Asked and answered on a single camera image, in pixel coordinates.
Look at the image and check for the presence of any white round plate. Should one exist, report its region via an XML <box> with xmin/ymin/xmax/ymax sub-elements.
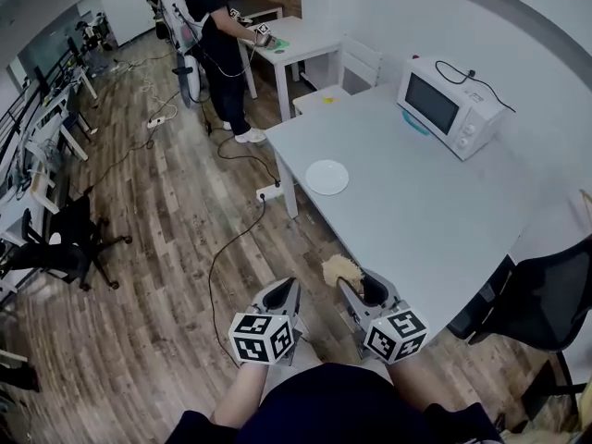
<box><xmin>304</xmin><ymin>158</ymin><xmax>351</xmax><ymax>197</ymax></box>

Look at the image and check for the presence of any person's left forearm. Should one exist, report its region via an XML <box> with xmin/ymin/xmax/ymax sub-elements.
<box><xmin>210</xmin><ymin>362</ymin><xmax>270</xmax><ymax>430</ymax></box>

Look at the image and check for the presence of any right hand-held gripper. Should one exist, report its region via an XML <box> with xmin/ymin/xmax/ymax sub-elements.
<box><xmin>338</xmin><ymin>268</ymin><xmax>430</xmax><ymax>365</ymax></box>

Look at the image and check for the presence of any person's right forearm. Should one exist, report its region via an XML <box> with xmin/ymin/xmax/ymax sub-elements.
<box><xmin>387</xmin><ymin>357</ymin><xmax>466</xmax><ymax>416</ymax></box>

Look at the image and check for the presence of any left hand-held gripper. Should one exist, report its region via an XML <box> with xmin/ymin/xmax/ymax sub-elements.
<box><xmin>228</xmin><ymin>277</ymin><xmax>304</xmax><ymax>367</ymax></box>

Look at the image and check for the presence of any white slatted chair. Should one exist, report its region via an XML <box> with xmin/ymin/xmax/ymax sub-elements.
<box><xmin>339</xmin><ymin>33</ymin><xmax>384</xmax><ymax>95</ymax></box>

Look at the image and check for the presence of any beige loofah scrubber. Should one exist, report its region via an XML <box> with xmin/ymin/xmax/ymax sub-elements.
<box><xmin>321</xmin><ymin>254</ymin><xmax>363</xmax><ymax>291</ymax></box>

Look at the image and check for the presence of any teal tray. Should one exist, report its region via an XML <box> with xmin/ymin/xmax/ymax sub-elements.
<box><xmin>401</xmin><ymin>109</ymin><xmax>431</xmax><ymax>137</ymax></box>

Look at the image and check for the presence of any white desk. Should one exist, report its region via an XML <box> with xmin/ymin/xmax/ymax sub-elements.
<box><xmin>0</xmin><ymin>65</ymin><xmax>99</xmax><ymax>249</ymax></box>

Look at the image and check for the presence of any small white side table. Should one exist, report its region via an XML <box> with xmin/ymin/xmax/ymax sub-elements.
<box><xmin>292</xmin><ymin>84</ymin><xmax>353</xmax><ymax>120</ymax></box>

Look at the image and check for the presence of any black metal railing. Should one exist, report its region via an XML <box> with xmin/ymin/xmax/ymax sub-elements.
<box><xmin>0</xmin><ymin>39</ymin><xmax>80</xmax><ymax>156</ymax></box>

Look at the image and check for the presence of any black mesh office chair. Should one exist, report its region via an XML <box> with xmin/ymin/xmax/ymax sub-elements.
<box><xmin>445</xmin><ymin>232</ymin><xmax>592</xmax><ymax>400</ymax></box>

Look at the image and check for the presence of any white microwave oven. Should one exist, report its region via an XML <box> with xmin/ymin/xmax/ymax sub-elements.
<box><xmin>396</xmin><ymin>55</ymin><xmax>511</xmax><ymax>163</ymax></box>

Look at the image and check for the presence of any black floor cable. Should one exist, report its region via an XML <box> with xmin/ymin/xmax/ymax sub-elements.
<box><xmin>206</xmin><ymin>127</ymin><xmax>282</xmax><ymax>369</ymax></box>

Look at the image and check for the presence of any black microwave power cable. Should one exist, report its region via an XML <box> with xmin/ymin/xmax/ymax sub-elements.
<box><xmin>434</xmin><ymin>59</ymin><xmax>517</xmax><ymax>115</ymax></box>

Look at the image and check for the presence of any person's dark shirt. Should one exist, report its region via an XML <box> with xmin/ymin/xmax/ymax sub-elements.
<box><xmin>165</xmin><ymin>362</ymin><xmax>506</xmax><ymax>444</ymax></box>

